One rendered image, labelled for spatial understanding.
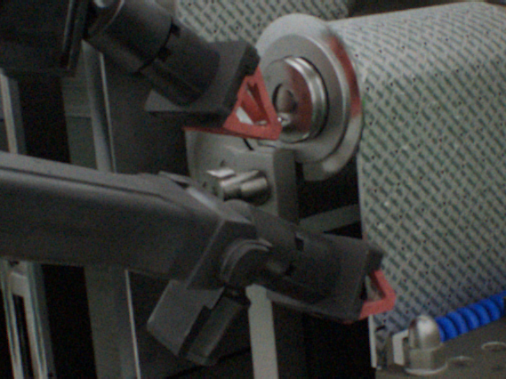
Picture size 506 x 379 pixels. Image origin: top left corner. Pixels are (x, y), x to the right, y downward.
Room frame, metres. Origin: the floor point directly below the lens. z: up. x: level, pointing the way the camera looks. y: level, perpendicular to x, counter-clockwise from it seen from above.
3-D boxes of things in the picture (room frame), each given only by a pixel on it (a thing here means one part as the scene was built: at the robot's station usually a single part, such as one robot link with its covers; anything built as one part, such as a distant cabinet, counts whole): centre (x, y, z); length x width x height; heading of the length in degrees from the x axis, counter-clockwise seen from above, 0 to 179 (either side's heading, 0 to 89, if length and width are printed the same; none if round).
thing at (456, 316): (1.01, -0.20, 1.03); 0.21 x 0.04 x 0.03; 129
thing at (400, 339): (0.91, -0.12, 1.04); 0.02 x 0.01 x 0.02; 129
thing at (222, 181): (0.98, 0.03, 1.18); 0.04 x 0.02 x 0.04; 39
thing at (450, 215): (1.03, -0.18, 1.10); 0.23 x 0.01 x 0.18; 129
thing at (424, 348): (0.89, -0.13, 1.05); 0.04 x 0.04 x 0.04
